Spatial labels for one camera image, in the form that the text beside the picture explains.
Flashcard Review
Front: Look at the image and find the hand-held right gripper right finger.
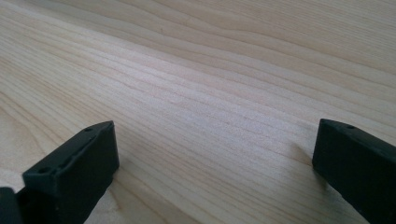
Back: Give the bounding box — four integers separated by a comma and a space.
312, 118, 396, 224

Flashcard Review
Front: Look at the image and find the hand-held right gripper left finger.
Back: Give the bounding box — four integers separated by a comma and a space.
16, 120, 120, 224

